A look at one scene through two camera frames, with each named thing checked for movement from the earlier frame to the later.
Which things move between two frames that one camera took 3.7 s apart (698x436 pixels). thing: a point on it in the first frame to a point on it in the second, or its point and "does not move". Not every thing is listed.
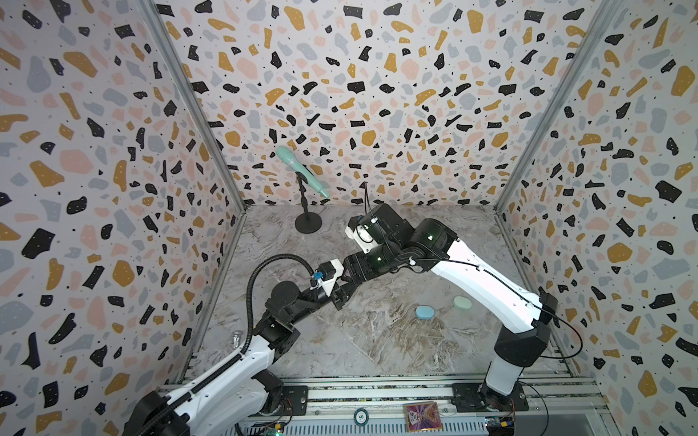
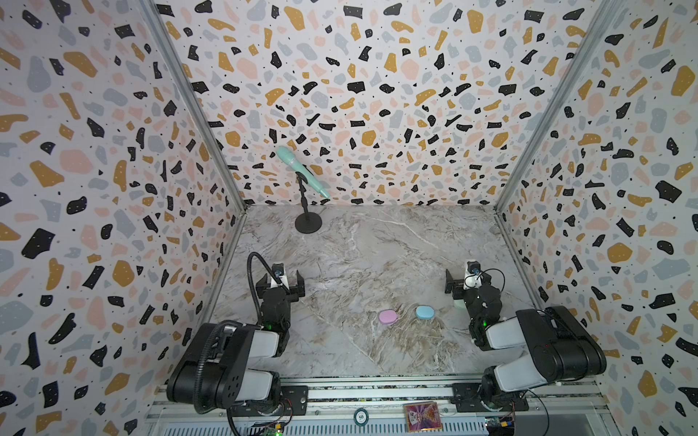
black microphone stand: (306, 222) does not move
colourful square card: (423, 416) does not move
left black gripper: (345, 294) to (261, 286)
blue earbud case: (424, 312) does not move
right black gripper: (356, 267) to (492, 289)
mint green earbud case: (462, 302) does not move
